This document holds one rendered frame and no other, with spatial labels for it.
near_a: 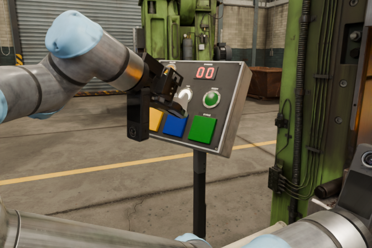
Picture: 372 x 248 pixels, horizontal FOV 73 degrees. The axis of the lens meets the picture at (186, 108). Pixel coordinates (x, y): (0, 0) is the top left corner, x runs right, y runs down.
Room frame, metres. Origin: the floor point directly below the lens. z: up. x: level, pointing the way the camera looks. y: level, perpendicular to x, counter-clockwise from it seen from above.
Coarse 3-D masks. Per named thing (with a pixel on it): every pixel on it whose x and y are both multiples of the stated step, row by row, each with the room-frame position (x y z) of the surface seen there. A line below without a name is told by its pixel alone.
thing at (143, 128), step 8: (144, 88) 0.50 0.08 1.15; (128, 96) 0.51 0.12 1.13; (136, 96) 0.49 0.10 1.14; (144, 96) 0.49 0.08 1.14; (128, 104) 0.51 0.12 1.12; (136, 104) 0.49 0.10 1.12; (144, 104) 0.49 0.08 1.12; (128, 112) 0.51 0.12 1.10; (136, 112) 0.49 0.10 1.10; (144, 112) 0.49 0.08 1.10; (128, 120) 0.51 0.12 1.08; (136, 120) 0.49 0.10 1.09; (144, 120) 0.49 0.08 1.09; (128, 128) 0.50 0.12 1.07; (136, 128) 0.49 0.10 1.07; (144, 128) 0.49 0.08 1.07; (128, 136) 0.51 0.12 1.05; (136, 136) 0.49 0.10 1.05; (144, 136) 0.49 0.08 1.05
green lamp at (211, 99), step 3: (210, 93) 0.75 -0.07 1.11; (213, 93) 0.74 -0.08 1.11; (207, 96) 0.75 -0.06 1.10; (210, 96) 0.74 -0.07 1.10; (213, 96) 0.74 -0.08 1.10; (216, 96) 0.73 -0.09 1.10; (207, 99) 0.74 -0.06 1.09; (210, 99) 0.74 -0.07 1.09; (213, 99) 0.73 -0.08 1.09; (216, 99) 0.73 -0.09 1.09; (207, 102) 0.74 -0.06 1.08; (210, 102) 0.73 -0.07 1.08; (213, 102) 0.72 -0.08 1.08; (210, 105) 0.73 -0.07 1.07
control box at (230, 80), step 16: (176, 64) 0.89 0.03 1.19; (192, 64) 0.85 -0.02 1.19; (208, 64) 0.81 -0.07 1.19; (224, 64) 0.78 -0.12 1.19; (240, 64) 0.75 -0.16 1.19; (192, 80) 0.82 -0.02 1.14; (208, 80) 0.78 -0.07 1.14; (224, 80) 0.75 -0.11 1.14; (240, 80) 0.73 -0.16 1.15; (192, 96) 0.78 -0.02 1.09; (224, 96) 0.72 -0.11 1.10; (240, 96) 0.73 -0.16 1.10; (192, 112) 0.75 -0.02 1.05; (208, 112) 0.72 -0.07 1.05; (224, 112) 0.69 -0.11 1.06; (240, 112) 0.74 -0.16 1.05; (160, 128) 0.78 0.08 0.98; (224, 128) 0.67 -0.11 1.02; (192, 144) 0.69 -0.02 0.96; (208, 144) 0.67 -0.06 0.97; (224, 144) 0.66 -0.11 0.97
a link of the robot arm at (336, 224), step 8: (312, 216) 0.28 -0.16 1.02; (320, 216) 0.27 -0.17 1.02; (328, 216) 0.27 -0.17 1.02; (336, 216) 0.27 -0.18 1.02; (320, 224) 0.30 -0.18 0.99; (328, 224) 0.26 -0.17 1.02; (336, 224) 0.26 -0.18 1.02; (344, 224) 0.26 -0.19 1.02; (336, 232) 0.25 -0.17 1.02; (344, 232) 0.25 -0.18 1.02; (352, 232) 0.25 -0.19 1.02; (344, 240) 0.24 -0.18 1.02; (352, 240) 0.25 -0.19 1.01; (360, 240) 0.25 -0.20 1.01
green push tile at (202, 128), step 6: (198, 120) 0.72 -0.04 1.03; (204, 120) 0.70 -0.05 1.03; (210, 120) 0.69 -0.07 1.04; (216, 120) 0.69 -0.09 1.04; (192, 126) 0.71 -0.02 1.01; (198, 126) 0.70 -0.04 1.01; (204, 126) 0.69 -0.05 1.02; (210, 126) 0.68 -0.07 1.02; (192, 132) 0.70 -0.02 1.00; (198, 132) 0.69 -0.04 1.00; (204, 132) 0.68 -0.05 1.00; (210, 132) 0.67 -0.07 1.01; (192, 138) 0.69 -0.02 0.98; (198, 138) 0.68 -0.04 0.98; (204, 138) 0.67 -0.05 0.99; (210, 138) 0.67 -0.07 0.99
